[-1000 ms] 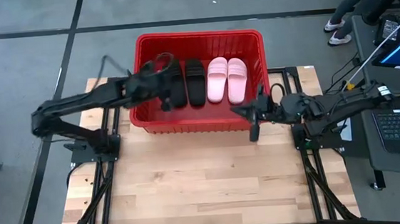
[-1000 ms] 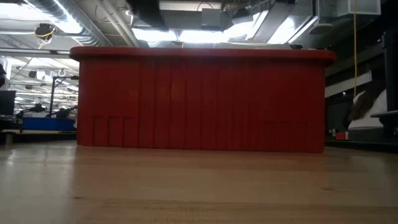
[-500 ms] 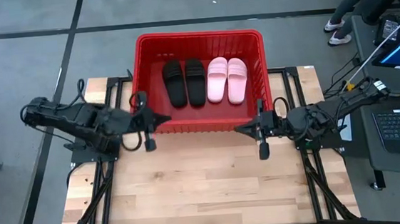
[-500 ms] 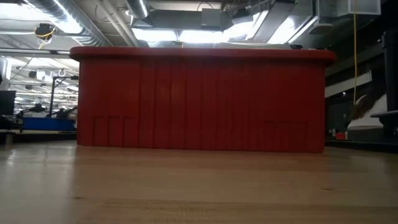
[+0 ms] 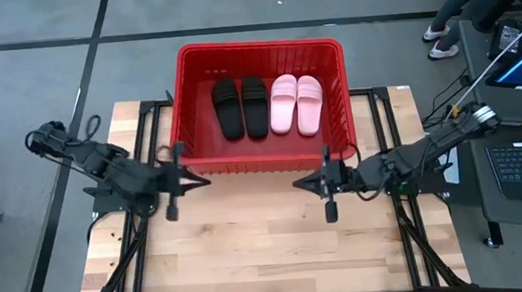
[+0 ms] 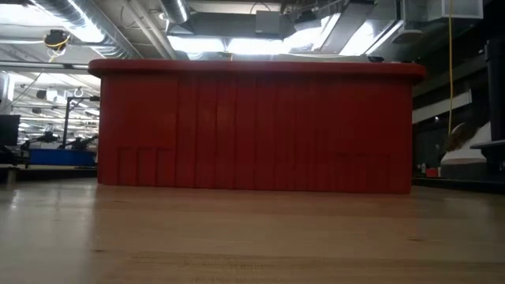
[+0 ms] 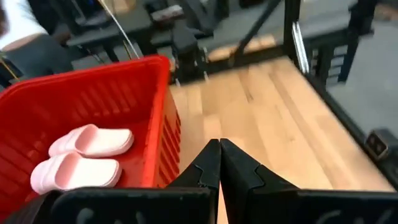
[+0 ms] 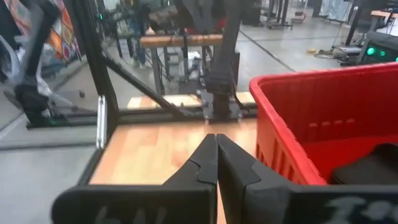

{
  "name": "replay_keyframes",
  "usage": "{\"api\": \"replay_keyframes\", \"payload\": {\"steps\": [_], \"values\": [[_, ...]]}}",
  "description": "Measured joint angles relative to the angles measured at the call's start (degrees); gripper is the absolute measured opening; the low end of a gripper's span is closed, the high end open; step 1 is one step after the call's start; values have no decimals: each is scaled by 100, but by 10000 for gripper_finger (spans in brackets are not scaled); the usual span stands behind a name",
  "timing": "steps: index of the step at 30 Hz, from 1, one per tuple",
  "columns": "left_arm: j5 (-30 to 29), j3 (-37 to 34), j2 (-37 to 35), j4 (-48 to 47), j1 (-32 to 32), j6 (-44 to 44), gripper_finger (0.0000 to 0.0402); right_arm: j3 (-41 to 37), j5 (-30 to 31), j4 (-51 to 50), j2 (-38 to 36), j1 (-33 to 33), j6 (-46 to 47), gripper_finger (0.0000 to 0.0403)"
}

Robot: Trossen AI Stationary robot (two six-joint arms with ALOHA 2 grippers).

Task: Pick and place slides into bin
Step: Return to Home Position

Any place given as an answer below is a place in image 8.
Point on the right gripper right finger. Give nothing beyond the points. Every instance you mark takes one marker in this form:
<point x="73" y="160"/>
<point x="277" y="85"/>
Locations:
<point x="264" y="202"/>

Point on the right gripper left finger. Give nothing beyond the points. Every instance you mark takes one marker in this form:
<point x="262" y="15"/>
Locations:
<point x="174" y="202"/>

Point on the black slide sandal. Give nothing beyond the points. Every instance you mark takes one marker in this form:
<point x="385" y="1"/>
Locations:
<point x="367" y="168"/>

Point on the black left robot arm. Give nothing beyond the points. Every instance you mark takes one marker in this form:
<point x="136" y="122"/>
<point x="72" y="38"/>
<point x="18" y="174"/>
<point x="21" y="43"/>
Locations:
<point x="222" y="84"/>

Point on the red plastic bin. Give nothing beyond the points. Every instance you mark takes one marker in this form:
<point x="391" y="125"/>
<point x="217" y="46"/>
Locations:
<point x="280" y="140"/>

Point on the person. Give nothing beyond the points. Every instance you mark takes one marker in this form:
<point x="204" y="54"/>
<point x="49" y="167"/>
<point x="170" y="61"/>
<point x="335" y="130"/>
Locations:
<point x="138" y="46"/>

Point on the wooden background table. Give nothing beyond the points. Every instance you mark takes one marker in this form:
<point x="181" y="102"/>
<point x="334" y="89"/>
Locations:
<point x="180" y="40"/>
<point x="385" y="14"/>

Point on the black tripod stand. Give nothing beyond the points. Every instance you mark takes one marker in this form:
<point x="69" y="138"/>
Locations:
<point x="31" y="99"/>

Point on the black equipment rack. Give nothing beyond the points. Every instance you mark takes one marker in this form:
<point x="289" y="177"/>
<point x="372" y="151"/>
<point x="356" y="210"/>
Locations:
<point x="280" y="15"/>

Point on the black computer with green lights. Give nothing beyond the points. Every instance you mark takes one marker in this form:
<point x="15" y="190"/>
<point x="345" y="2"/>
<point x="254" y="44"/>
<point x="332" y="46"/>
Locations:
<point x="382" y="46"/>

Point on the colourful patterned banner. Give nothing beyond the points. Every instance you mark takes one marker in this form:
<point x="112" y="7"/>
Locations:
<point x="62" y="34"/>

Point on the white curtain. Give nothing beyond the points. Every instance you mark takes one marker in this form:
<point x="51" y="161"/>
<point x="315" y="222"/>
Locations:
<point x="335" y="9"/>

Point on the white corner bracket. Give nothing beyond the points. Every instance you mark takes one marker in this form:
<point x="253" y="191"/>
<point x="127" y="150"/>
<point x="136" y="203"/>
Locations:
<point x="101" y="124"/>

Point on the black aluminium frame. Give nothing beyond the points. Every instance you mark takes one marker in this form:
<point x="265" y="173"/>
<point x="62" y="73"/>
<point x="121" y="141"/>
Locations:
<point x="93" y="62"/>

